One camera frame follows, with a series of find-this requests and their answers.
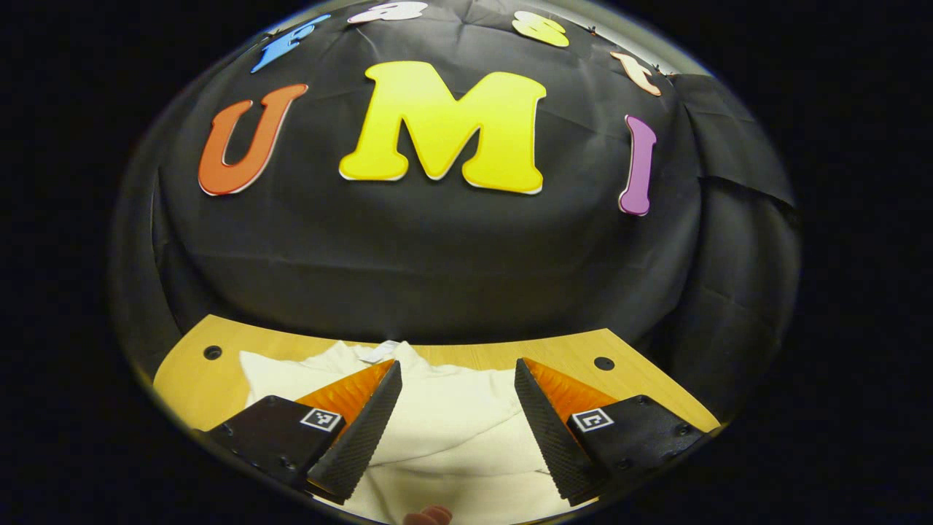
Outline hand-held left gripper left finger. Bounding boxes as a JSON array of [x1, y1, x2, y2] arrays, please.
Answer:
[[207, 358, 404, 506]]

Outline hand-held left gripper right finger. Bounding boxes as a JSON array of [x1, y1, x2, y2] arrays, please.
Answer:
[[513, 357, 708, 508]]

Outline cream knit sweater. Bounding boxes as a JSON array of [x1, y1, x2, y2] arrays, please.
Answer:
[[239, 340, 578, 525]]

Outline black backdrop cloth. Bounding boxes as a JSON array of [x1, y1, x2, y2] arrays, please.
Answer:
[[109, 0, 803, 424]]

